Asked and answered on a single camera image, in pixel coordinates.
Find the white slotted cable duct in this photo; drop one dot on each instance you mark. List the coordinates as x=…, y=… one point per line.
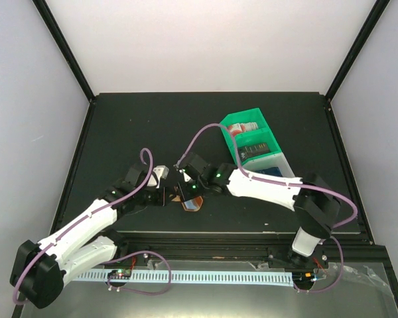
x=193, y=277

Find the red white cards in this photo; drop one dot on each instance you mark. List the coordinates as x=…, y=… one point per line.
x=239, y=128

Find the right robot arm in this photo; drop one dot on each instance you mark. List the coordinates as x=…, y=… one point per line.
x=316, y=210

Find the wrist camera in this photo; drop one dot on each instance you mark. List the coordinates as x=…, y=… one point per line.
x=159, y=173
x=181, y=171

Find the blue credit card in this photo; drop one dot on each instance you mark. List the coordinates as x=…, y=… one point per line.
x=272, y=171

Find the brown leather card holder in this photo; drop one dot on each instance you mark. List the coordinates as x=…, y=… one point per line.
x=193, y=205

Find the green upper bin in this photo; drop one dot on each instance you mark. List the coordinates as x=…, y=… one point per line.
x=250, y=115

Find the green middle bin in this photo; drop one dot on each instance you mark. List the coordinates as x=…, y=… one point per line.
x=256, y=137

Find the left circuit board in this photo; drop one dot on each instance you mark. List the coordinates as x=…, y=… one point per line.
x=120, y=274

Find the left black frame post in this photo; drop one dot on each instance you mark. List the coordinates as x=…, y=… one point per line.
x=61, y=42

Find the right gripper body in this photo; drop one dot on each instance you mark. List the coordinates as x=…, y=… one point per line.
x=191, y=192

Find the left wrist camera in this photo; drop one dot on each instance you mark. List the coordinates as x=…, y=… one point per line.
x=159, y=173

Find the white bin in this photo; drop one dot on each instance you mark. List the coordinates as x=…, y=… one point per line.
x=270, y=160

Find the circuit board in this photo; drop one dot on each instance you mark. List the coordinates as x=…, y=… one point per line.
x=120, y=274
x=306, y=277

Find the black frame post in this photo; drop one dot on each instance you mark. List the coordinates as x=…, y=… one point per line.
x=358, y=44
x=61, y=42

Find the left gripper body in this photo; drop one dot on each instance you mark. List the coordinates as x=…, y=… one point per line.
x=156, y=200

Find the green bin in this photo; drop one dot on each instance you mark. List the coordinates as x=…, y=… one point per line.
x=250, y=115
x=256, y=137

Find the black cards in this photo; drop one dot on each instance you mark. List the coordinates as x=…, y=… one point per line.
x=254, y=150

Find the right black frame post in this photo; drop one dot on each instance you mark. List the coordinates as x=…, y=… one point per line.
x=358, y=44

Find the right circuit board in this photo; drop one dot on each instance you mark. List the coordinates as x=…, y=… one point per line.
x=306, y=277

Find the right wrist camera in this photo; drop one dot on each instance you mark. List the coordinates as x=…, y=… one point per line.
x=181, y=171

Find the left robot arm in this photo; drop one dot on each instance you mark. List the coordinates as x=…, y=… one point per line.
x=42, y=269

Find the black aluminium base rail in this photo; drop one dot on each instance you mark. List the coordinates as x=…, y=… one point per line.
x=218, y=247

